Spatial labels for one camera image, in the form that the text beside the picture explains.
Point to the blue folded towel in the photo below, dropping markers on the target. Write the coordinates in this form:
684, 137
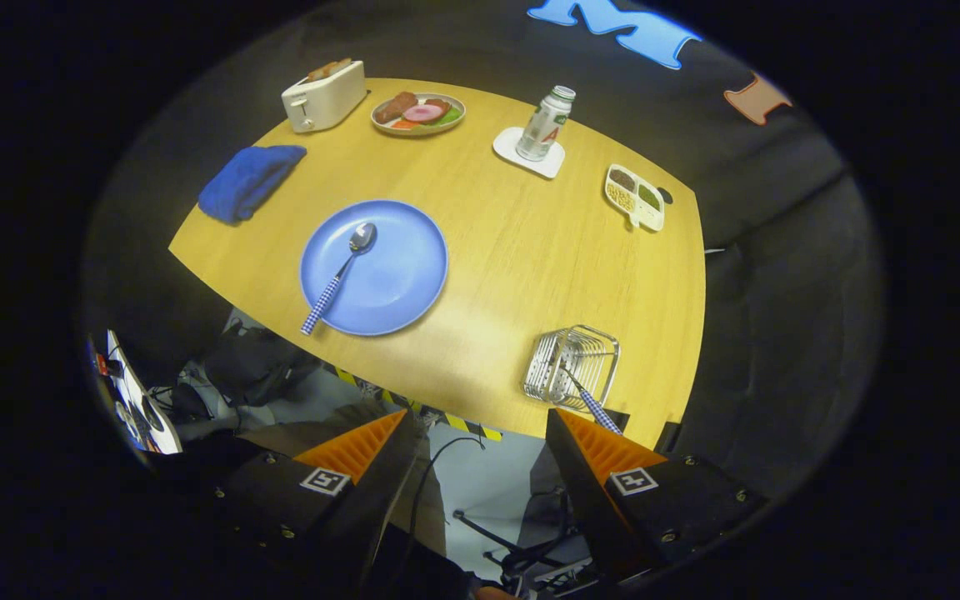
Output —
247, 183

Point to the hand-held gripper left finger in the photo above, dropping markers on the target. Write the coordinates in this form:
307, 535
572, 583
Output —
380, 500

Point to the white printed board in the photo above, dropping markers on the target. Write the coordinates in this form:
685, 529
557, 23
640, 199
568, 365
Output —
142, 408

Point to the orange carrot slice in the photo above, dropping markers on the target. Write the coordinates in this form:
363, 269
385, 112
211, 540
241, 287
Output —
407, 124

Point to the black stand legs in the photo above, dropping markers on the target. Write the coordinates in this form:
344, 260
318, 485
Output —
513, 546

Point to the brown steak piece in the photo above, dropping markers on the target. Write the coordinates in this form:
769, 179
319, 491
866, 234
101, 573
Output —
392, 107

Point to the silver drink bottle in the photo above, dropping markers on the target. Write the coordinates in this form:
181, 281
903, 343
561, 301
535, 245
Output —
542, 129

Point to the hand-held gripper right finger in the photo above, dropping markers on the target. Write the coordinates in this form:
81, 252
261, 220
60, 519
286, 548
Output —
584, 492

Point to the yellow black hazard tape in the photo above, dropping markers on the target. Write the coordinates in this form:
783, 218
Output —
455, 422

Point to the white divided bean dish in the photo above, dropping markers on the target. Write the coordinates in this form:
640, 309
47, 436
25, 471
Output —
634, 200

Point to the white toaster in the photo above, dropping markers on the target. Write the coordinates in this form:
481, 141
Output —
326, 100

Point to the green lettuce leaf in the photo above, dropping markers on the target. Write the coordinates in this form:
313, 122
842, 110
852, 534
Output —
449, 118

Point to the blue round plate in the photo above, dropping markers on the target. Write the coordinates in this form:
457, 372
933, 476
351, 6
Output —
397, 275

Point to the toasted bread slice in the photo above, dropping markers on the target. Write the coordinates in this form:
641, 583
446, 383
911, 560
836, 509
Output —
340, 66
317, 73

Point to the dark bag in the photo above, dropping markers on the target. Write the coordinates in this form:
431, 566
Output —
255, 367

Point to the white square coaster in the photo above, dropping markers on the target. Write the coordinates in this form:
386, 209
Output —
507, 148

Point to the pink ham slice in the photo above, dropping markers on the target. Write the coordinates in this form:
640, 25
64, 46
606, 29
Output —
423, 113

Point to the beige food plate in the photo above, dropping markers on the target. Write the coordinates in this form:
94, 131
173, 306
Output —
417, 130

